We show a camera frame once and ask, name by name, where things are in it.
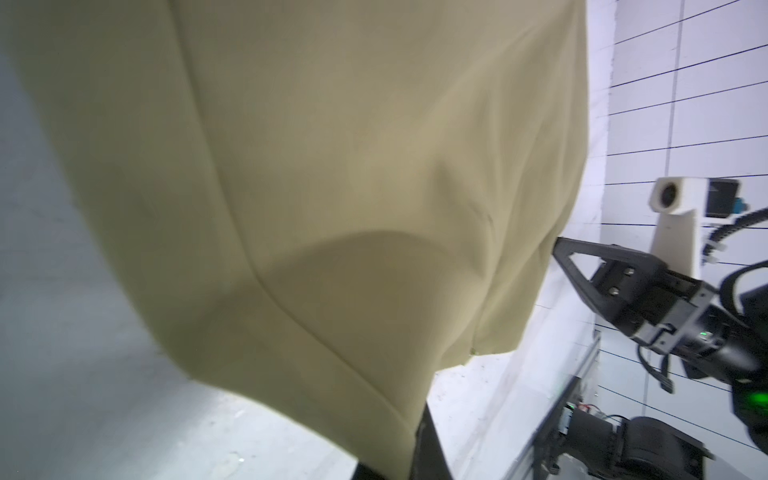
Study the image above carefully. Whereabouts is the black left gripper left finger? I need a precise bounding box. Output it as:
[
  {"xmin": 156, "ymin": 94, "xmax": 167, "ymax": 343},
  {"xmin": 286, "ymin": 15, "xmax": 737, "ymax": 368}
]
[{"xmin": 351, "ymin": 462, "xmax": 384, "ymax": 480}]

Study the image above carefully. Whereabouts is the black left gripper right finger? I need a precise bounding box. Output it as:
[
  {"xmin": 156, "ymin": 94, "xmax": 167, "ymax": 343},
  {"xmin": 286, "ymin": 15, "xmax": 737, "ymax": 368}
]
[{"xmin": 410, "ymin": 405, "xmax": 453, "ymax": 480}]

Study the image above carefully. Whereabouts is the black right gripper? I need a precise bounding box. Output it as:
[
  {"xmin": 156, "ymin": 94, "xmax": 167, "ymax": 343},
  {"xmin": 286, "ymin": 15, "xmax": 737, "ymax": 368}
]
[{"xmin": 552, "ymin": 237, "xmax": 762, "ymax": 384}]

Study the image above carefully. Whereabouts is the olive green skirt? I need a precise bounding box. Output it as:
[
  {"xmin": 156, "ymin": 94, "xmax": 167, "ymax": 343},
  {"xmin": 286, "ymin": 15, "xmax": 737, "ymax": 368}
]
[{"xmin": 1, "ymin": 1, "xmax": 589, "ymax": 479}]

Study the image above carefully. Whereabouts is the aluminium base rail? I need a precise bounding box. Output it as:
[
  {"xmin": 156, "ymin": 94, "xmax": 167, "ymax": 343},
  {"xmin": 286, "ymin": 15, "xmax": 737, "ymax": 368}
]
[{"xmin": 504, "ymin": 330, "xmax": 600, "ymax": 479}]

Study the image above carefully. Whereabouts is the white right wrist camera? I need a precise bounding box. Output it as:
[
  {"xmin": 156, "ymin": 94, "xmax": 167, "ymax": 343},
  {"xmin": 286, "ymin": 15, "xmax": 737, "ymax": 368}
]
[{"xmin": 649, "ymin": 177, "xmax": 746, "ymax": 280}]

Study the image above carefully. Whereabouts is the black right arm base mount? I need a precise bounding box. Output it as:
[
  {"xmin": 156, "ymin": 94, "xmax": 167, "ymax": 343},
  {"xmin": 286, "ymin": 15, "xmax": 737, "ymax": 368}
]
[{"xmin": 533, "ymin": 403, "xmax": 715, "ymax": 479}]

